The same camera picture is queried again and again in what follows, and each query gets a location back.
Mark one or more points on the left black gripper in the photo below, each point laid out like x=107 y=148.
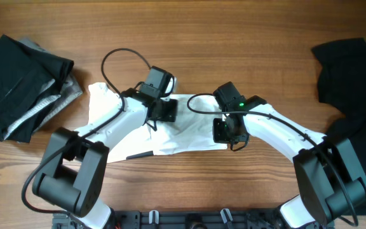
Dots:
x=171 y=113

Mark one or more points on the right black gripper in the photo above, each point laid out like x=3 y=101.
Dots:
x=218 y=133

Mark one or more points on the white t-shirt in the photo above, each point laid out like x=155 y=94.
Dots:
x=176 y=130

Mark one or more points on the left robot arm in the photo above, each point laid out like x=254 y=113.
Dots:
x=72 y=170

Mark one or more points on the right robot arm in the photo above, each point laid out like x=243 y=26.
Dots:
x=330 y=178

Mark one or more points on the grey folded garment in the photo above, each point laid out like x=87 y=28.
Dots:
x=69 y=92

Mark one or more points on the black garment on right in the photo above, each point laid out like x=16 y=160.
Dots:
x=342 y=84

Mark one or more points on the black folded garment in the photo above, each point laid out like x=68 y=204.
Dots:
x=31 y=81

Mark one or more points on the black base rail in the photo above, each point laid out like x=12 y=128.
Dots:
x=251 y=219

